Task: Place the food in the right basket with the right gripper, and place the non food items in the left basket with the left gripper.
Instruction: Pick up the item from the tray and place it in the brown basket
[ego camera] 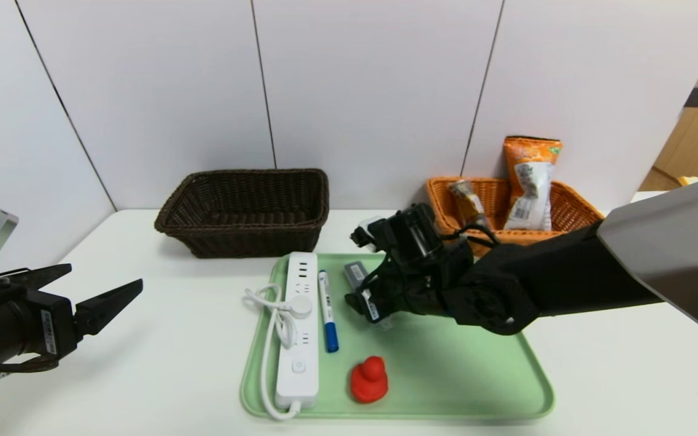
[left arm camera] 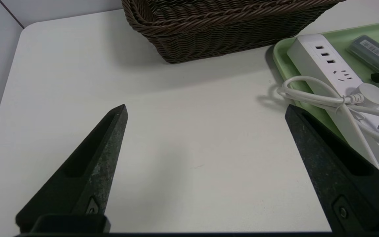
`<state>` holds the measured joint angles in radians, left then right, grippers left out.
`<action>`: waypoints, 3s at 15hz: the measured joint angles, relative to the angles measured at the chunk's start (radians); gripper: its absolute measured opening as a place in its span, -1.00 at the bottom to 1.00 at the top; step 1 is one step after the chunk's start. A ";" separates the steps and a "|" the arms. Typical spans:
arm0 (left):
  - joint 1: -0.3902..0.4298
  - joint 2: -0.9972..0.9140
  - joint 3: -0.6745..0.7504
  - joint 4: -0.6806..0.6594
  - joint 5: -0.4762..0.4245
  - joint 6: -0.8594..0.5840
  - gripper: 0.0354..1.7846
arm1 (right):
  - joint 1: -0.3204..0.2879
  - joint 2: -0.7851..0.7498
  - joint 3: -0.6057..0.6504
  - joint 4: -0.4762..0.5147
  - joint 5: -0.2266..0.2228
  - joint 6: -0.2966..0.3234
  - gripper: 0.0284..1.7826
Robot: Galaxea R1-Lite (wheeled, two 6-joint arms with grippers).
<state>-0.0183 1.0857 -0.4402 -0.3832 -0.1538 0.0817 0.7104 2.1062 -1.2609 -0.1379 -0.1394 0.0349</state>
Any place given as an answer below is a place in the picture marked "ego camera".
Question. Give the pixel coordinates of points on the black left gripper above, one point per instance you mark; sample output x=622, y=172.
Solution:
x=52, y=330

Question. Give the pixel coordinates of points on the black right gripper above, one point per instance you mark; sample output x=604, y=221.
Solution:
x=371, y=304

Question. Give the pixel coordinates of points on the grey transparent plastic case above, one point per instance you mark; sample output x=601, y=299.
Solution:
x=355, y=274

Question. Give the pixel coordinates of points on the brown snack bar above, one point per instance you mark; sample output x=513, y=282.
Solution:
x=469, y=203

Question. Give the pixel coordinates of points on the orange snack bag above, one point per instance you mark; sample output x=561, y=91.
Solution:
x=531, y=181

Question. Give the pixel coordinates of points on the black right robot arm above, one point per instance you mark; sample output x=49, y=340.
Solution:
x=567, y=272

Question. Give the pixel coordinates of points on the dark brown wicker basket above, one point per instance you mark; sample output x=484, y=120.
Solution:
x=234, y=242

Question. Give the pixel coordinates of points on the orange wicker basket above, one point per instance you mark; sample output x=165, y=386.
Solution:
x=567, y=206

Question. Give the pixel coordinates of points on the blue whiteboard marker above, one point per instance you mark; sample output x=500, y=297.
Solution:
x=326, y=303

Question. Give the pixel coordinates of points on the red rubber duck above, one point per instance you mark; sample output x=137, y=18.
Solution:
x=368, y=381

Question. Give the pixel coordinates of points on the green plastic tray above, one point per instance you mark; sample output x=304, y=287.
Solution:
x=458, y=375

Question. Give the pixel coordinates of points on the white side table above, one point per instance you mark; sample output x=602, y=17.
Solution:
x=649, y=196

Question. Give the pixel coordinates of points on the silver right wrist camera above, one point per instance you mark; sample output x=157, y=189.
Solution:
x=367, y=233

